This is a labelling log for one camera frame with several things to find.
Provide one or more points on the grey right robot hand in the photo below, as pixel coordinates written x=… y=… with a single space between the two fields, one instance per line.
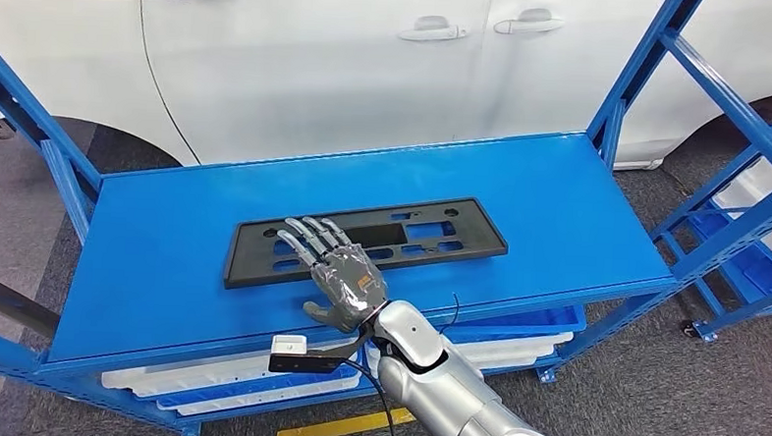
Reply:
x=347 y=286

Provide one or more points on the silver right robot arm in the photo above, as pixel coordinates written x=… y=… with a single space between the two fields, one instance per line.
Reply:
x=431 y=381

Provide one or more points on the blue rack on castors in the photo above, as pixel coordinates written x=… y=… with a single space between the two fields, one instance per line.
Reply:
x=748 y=271

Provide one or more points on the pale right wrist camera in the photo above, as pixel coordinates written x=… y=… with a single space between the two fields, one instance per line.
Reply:
x=301 y=362

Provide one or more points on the blue metal shelf rack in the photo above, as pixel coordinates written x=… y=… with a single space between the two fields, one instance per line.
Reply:
x=162 y=265

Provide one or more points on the white car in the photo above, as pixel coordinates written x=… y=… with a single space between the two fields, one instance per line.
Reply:
x=268 y=74

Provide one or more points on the dark metal bar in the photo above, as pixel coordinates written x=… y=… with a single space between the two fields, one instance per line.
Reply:
x=4 y=301

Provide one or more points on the black plastic plate frame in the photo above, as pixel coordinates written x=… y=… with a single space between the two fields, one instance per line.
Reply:
x=254 y=263

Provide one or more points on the white plastic tray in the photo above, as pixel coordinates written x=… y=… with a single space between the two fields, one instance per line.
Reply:
x=177 y=380
x=524 y=346
x=510 y=364
x=287 y=401
x=759 y=184

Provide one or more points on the yellow floor tape strip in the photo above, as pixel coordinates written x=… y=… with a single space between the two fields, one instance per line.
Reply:
x=338 y=429

